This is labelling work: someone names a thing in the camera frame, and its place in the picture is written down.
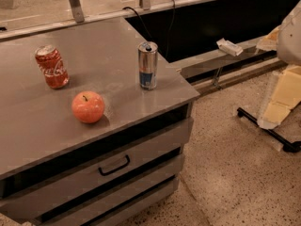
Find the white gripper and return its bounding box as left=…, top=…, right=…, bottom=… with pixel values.
left=256, top=0, right=301, bottom=129

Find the silver blue redbull can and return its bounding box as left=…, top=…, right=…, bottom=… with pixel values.
left=138, top=41, right=158, bottom=90

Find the red coke can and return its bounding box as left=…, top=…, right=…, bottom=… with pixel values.
left=35, top=45, right=69, bottom=89

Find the white packet on ledge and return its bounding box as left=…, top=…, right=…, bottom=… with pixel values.
left=216, top=39, right=243, bottom=57

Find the black metal floor stand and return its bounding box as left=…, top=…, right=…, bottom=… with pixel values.
left=237, top=107, right=301, bottom=153

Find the grey drawer cabinet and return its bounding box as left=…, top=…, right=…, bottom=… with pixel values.
left=0, top=18, right=198, bottom=226

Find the red apple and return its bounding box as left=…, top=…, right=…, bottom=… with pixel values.
left=71, top=91, right=104, bottom=123

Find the black cable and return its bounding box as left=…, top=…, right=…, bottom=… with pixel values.
left=122, top=0, right=177, bottom=59

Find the black drawer handle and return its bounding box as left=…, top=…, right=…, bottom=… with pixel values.
left=98, top=154, right=131, bottom=176

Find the left metal window post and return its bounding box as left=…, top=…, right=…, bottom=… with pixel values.
left=69, top=0, right=85, bottom=23

